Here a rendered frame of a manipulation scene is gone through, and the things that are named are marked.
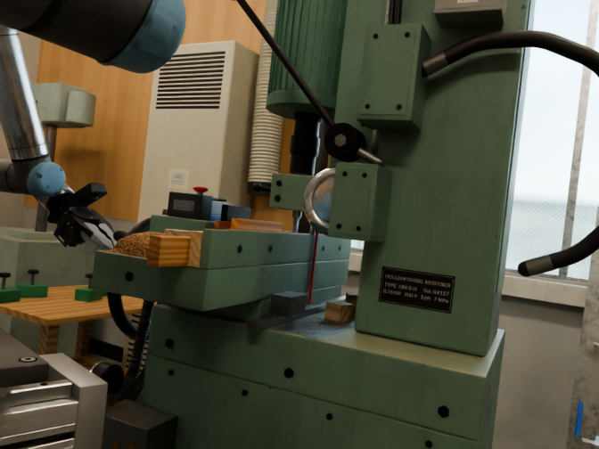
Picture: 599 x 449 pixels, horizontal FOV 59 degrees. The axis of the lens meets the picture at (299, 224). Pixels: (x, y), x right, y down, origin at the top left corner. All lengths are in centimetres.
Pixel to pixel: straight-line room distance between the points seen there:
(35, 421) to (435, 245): 61
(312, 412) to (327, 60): 63
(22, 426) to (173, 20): 43
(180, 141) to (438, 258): 204
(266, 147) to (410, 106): 179
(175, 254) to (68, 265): 256
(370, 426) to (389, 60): 55
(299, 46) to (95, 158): 272
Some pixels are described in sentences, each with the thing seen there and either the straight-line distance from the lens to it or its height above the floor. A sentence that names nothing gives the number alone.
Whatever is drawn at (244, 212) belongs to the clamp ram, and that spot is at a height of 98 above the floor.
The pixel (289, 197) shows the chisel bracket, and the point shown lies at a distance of 105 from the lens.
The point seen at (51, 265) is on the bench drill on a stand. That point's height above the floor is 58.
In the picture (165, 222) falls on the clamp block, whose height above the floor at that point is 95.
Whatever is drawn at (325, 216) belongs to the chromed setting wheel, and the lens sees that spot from 91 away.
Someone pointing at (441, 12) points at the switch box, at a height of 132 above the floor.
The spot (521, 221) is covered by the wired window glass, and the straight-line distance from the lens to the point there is 238.
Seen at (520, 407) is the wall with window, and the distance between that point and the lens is 239.
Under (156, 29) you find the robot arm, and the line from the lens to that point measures 41.
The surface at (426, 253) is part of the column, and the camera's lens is 89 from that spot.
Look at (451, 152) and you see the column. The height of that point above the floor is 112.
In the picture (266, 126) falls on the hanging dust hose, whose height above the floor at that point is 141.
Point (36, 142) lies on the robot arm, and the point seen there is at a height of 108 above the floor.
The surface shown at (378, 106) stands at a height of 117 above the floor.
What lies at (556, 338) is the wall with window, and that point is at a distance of 232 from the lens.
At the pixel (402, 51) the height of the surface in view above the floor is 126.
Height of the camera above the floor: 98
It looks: 1 degrees down
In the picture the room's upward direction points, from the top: 6 degrees clockwise
